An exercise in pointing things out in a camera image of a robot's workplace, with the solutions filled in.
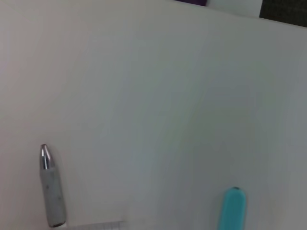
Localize blue scissors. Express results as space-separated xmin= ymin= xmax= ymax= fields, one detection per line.
xmin=217 ymin=186 xmax=247 ymax=230

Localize silver ballpoint pen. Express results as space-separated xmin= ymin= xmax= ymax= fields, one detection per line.
xmin=39 ymin=143 xmax=67 ymax=228

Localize purple background object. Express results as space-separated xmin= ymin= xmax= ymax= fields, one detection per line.
xmin=172 ymin=0 xmax=208 ymax=7

